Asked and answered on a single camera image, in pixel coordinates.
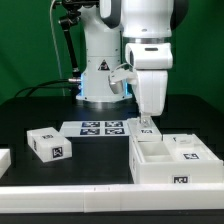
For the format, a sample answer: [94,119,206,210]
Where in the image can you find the white fence rail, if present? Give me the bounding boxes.
[0,183,224,213]
[0,149,11,178]

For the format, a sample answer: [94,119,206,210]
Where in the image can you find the white front fence rail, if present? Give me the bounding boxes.
[0,183,224,213]

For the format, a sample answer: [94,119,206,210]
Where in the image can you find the white marker base plate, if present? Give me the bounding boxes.
[60,120,129,137]

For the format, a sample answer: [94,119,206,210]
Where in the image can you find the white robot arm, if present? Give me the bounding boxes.
[77,0,189,127]

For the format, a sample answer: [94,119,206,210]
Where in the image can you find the white left fence rail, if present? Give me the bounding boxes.
[0,149,11,178]

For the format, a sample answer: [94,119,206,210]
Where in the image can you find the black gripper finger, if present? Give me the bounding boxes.
[141,115,151,127]

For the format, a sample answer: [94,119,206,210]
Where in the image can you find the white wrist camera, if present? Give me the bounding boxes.
[108,63,137,94]

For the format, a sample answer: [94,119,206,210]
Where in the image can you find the black cables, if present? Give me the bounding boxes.
[13,77,82,98]

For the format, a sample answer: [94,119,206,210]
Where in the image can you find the white cabinet door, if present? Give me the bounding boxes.
[163,134,218,161]
[127,117,162,142]

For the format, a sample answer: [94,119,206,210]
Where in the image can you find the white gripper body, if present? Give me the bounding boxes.
[125,43,173,116]

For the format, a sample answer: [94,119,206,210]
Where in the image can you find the white cabinet body box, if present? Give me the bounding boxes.
[129,137,224,184]

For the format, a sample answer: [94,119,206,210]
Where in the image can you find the white cabinet top block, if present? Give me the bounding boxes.
[27,127,72,163]

